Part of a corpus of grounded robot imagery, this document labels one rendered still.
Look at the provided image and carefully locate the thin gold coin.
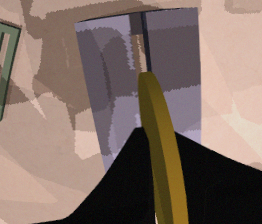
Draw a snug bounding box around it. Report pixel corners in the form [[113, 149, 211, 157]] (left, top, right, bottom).
[[138, 72, 188, 224]]

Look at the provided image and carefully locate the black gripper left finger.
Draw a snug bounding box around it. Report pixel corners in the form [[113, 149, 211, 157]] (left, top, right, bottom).
[[37, 127, 156, 224]]

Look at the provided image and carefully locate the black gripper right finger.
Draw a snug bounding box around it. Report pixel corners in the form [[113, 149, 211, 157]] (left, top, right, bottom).
[[174, 131, 262, 224]]

